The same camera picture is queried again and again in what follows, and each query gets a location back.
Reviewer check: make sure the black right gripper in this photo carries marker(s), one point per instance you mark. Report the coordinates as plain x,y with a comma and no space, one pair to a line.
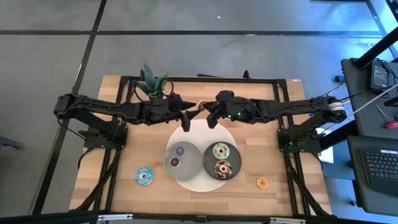
239,110

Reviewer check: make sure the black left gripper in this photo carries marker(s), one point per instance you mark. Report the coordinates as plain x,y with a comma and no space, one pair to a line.
158,113

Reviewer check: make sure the small tan donut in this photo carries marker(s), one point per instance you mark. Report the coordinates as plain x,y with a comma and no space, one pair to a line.
202,105

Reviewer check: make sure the blue frosted donut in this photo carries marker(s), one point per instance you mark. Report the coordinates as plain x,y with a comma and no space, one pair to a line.
138,178

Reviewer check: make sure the small orange frosted donut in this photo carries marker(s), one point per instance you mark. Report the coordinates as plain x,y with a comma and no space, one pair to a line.
259,183

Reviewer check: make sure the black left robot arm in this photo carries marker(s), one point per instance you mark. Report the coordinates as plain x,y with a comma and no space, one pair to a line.
93,105

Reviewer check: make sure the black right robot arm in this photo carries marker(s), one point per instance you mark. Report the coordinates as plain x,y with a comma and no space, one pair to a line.
295,107

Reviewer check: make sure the white woven round placemat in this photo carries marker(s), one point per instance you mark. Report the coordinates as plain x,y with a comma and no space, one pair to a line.
199,133

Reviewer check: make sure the small purple frosted donut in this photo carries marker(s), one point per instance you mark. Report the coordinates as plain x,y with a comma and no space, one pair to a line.
178,150

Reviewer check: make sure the mint green frosted donut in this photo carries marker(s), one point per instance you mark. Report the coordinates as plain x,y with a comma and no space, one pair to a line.
216,152

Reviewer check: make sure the green snake plant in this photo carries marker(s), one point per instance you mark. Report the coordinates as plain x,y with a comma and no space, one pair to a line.
152,84

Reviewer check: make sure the dark grey plate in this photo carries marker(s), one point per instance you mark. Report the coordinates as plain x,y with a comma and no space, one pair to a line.
209,162

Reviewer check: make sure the small chocolate frosted donut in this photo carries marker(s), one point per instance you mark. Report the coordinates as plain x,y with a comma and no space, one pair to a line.
172,162

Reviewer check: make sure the light grey plate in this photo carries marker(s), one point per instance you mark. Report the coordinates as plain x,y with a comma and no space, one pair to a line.
189,168

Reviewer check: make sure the chocolate donut with pink drizzle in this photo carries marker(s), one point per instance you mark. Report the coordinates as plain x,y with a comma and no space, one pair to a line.
218,170

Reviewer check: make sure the white paper sheet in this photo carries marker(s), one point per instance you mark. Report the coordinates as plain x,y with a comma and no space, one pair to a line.
326,152

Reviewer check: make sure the dark grey side desk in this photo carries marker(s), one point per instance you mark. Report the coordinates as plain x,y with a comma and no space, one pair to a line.
357,99

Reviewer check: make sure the dark grey keyboard tray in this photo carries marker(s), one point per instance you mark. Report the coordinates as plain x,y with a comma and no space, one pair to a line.
356,186

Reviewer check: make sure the black box device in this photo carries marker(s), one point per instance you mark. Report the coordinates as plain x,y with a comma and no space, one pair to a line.
380,76

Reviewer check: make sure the black diagonal pole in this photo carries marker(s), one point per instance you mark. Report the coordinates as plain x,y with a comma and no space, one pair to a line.
376,48

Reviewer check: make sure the black keyboard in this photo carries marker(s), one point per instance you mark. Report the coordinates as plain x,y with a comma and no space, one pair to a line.
382,168

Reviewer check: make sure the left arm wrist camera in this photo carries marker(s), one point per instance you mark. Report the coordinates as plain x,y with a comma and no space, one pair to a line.
175,102

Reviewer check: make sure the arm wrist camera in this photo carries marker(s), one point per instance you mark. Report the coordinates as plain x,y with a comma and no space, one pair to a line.
175,102
225,95

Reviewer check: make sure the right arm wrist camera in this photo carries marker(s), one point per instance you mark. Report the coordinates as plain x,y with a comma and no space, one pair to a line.
225,95

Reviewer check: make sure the black aluminium table frame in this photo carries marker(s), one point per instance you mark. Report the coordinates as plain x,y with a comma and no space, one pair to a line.
202,79

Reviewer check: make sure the black rail with silver brackets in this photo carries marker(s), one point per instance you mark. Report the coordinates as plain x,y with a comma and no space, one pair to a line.
62,216

